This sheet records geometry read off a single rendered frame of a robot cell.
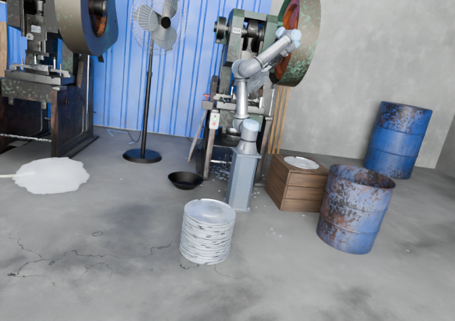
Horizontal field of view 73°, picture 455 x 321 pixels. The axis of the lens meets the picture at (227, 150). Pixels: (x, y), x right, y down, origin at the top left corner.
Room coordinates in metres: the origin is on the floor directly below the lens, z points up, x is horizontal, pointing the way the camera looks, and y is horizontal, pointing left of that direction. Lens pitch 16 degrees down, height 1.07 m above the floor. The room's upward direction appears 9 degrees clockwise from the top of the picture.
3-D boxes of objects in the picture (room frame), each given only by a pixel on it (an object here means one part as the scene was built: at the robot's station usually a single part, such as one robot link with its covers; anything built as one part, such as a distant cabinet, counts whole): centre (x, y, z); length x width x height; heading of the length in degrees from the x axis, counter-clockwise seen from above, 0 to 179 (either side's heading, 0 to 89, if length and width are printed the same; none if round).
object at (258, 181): (3.14, -0.28, 0.45); 0.92 x 0.12 x 0.90; 8
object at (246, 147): (2.20, -0.14, 0.50); 0.15 x 0.15 x 0.10
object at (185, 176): (2.43, 0.31, 0.04); 0.30 x 0.30 x 0.07
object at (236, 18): (3.10, -0.02, 0.83); 0.79 x 0.43 x 1.34; 8
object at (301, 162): (2.48, -0.62, 0.35); 0.29 x 0.29 x 0.01
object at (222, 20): (2.94, 0.21, 1.31); 0.22 x 0.12 x 0.22; 8
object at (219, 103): (2.96, -0.04, 0.68); 0.45 x 0.30 x 0.06; 98
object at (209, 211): (1.58, 0.04, 0.25); 0.29 x 0.29 x 0.01
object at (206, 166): (3.06, 0.25, 0.45); 0.92 x 0.12 x 0.90; 8
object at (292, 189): (2.48, -0.62, 0.18); 0.40 x 0.38 x 0.35; 14
